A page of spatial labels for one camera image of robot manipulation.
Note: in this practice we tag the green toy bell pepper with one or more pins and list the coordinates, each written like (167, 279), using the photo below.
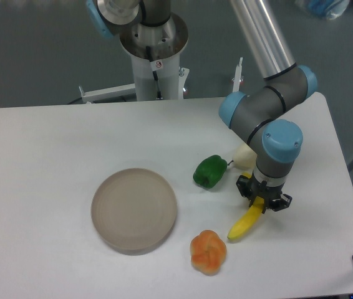
(210, 171)

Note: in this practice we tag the yellow toy banana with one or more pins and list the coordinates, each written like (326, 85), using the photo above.
(245, 223)

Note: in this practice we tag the white metal bracket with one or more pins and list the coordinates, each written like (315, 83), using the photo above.
(106, 93)
(238, 78)

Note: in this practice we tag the white toy garlic bulb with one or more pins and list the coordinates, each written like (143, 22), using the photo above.
(244, 157)

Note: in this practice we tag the white metal bracket left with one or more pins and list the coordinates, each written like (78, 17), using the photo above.
(106, 93)

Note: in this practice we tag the beige round plate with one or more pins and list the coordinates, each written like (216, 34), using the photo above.
(134, 211)

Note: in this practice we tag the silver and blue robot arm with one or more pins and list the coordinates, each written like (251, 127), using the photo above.
(257, 119)

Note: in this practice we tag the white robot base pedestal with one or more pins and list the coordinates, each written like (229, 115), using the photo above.
(155, 57)

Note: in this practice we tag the orange knotted bread roll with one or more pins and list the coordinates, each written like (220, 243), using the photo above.
(208, 252)

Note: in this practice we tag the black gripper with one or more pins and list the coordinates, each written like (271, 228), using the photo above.
(274, 198)

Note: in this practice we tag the white metal bracket right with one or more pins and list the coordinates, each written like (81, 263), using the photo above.
(238, 78)

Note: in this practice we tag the clear plastic bag blue contents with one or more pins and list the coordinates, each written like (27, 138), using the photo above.
(327, 10)

